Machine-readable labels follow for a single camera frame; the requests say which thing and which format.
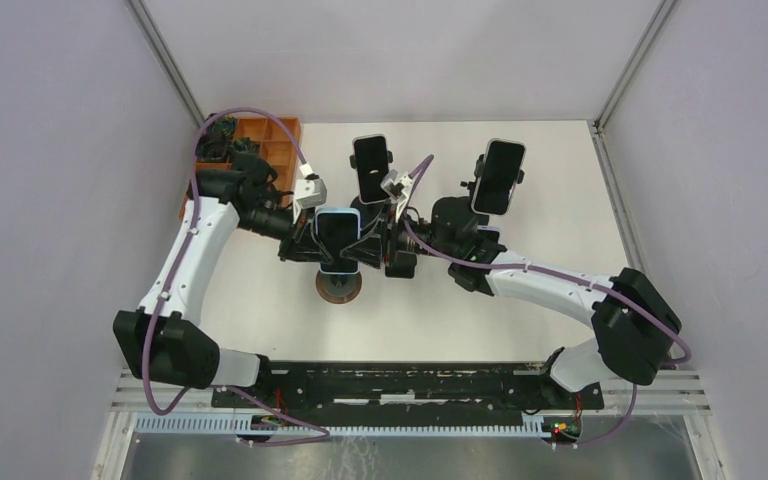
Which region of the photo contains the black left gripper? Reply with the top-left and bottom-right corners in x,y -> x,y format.
237,201 -> 334,265

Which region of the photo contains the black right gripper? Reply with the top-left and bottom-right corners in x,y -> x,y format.
341,199 -> 457,269

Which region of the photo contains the light blue cased phone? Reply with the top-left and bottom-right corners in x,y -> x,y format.
315,208 -> 361,275

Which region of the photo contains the wood base phone stand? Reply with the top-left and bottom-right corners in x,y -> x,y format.
315,272 -> 362,305

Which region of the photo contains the lilac cased phone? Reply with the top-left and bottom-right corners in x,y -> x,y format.
477,226 -> 501,243

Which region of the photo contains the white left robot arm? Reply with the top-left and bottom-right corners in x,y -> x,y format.
113,165 -> 327,408

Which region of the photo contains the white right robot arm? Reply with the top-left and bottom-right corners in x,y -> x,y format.
347,197 -> 691,408

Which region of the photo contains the black round base phone stand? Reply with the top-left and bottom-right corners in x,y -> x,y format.
349,150 -> 393,227

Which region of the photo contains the clear cased phone on stand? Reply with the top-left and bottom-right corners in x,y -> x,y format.
350,134 -> 391,204

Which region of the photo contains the wooden compartment tray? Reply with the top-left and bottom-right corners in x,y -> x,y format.
196,116 -> 300,228

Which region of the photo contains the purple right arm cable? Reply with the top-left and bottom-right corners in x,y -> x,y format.
399,154 -> 693,450

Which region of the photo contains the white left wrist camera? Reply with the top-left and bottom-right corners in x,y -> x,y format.
292,163 -> 327,218

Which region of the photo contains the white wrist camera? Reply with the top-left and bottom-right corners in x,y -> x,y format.
380,170 -> 414,202
292,163 -> 327,218

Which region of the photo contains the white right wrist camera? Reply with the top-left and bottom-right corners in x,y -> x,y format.
380,170 -> 414,202

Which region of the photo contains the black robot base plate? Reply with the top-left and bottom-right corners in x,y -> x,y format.
246,361 -> 605,433

